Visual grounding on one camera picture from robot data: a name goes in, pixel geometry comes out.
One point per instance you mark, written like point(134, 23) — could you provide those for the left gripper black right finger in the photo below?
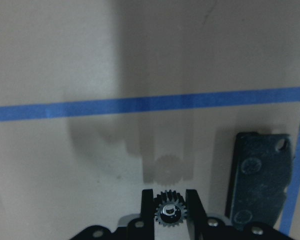
point(196, 219)

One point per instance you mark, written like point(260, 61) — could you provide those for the dark grey brake pad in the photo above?
point(261, 170)

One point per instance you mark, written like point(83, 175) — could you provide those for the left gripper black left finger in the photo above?
point(147, 214)

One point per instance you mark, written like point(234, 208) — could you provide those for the black bearing gear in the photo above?
point(169, 208)

